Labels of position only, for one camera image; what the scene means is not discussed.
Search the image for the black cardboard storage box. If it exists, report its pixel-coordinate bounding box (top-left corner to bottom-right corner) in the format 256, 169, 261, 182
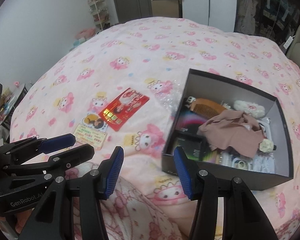
161, 69, 294, 191

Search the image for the white wardrobe panel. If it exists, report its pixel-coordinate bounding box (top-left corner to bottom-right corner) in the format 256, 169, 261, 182
182, 0, 237, 32

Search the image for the pink cartoon print bedspread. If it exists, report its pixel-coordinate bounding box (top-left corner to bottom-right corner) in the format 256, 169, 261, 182
10, 17, 300, 239

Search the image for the beige pink cloth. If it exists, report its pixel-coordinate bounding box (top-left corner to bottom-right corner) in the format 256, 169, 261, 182
197, 110, 264, 158

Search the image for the brown strap with cream end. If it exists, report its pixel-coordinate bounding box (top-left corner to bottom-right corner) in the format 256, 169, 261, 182
258, 139, 276, 153

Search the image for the yellow cartoon sticker card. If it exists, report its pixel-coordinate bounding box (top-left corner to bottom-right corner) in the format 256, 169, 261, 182
74, 113, 108, 151

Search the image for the black box with pink ring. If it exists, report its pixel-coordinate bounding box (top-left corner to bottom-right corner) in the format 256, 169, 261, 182
174, 106, 210, 161

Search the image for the dark glass wardrobe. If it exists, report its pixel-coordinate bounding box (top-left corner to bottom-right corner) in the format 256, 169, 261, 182
234, 0, 300, 44

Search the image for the red envelope packet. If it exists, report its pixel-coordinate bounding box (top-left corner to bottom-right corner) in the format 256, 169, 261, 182
98, 88, 149, 132

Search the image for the white shelf rack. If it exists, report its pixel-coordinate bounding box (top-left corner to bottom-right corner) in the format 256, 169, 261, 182
88, 0, 111, 31

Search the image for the white fluffy hair clip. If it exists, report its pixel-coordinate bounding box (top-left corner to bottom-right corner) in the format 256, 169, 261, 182
234, 100, 266, 119

